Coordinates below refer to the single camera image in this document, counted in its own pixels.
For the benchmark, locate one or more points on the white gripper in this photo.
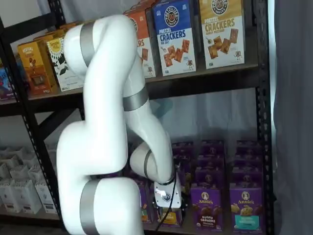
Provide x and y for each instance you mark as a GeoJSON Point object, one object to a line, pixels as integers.
{"type": "Point", "coordinates": [163, 195]}

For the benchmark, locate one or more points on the purple Annie's box brown patch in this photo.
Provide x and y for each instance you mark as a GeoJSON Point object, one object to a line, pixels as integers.
{"type": "Point", "coordinates": [206, 210]}

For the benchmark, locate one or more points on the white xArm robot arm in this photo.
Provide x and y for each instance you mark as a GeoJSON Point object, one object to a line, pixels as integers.
{"type": "Point", "coordinates": [110, 73]}

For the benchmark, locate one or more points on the purple Annie's box yellow patch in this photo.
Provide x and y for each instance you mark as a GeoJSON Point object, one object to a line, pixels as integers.
{"type": "Point", "coordinates": [171, 218]}

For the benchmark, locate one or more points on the purple Annie's hidden veggies box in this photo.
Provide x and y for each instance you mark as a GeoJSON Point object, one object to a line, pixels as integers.
{"type": "Point", "coordinates": [144, 203]}

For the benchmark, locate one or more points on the purple Annie's snack box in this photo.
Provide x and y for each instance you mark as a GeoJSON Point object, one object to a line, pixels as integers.
{"type": "Point", "coordinates": [210, 162]}
{"type": "Point", "coordinates": [248, 165]}
{"type": "Point", "coordinates": [249, 148]}
{"type": "Point", "coordinates": [183, 162]}
{"type": "Point", "coordinates": [247, 180]}
{"type": "Point", "coordinates": [212, 148]}
{"type": "Point", "coordinates": [209, 178]}
{"type": "Point", "coordinates": [186, 181]}
{"type": "Point", "coordinates": [183, 148]}

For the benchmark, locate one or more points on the purple Annie's box teal patch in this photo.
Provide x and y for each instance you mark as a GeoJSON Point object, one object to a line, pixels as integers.
{"type": "Point", "coordinates": [246, 210]}

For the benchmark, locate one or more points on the white carton box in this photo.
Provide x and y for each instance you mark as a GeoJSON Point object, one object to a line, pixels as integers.
{"type": "Point", "coordinates": [47, 198]}
{"type": "Point", "coordinates": [20, 173]}
{"type": "Point", "coordinates": [7, 198]}
{"type": "Point", "coordinates": [27, 198]}
{"type": "Point", "coordinates": [37, 173]}
{"type": "Point", "coordinates": [4, 172]}
{"type": "Point", "coordinates": [14, 160]}
{"type": "Point", "coordinates": [29, 158]}

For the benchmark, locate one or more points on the orange cheddar pretzel crackers box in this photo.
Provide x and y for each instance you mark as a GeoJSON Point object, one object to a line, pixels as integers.
{"type": "Point", "coordinates": [146, 61]}

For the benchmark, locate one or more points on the blue sea salt crackers box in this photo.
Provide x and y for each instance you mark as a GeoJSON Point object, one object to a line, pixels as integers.
{"type": "Point", "coordinates": [174, 54]}

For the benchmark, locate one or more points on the Sweet Thins mint chocolate box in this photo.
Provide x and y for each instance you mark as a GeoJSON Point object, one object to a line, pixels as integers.
{"type": "Point", "coordinates": [66, 78]}

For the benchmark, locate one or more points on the yellow honey mustard crackers box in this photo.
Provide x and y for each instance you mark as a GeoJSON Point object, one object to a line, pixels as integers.
{"type": "Point", "coordinates": [222, 49]}

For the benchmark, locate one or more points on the orange snack box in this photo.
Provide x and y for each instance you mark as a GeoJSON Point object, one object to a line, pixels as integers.
{"type": "Point", "coordinates": [49, 36]}
{"type": "Point", "coordinates": [36, 68]}

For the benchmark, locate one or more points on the blue purple snack box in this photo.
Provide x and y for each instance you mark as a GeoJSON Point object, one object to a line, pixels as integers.
{"type": "Point", "coordinates": [6, 80]}

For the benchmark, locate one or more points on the black metal shelving rack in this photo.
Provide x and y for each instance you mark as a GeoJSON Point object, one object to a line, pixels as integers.
{"type": "Point", "coordinates": [9, 107]}
{"type": "Point", "coordinates": [207, 83]}

